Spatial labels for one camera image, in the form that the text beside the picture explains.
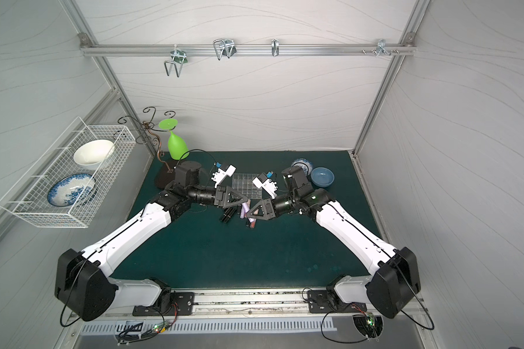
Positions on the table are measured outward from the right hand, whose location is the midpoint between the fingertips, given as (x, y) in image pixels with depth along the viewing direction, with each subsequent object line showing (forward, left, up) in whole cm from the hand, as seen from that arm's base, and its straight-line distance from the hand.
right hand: (249, 214), depth 68 cm
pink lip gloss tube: (+9, +1, -24) cm, 25 cm away
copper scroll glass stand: (+31, +48, -22) cm, 61 cm away
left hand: (+2, +1, +4) cm, 4 cm away
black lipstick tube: (+13, +13, -24) cm, 30 cm away
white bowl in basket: (+18, +57, +8) cm, 61 cm away
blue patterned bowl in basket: (+1, +53, +9) cm, 54 cm away
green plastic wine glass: (+32, +35, -1) cm, 47 cm away
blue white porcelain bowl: (+42, -23, -22) cm, 53 cm away
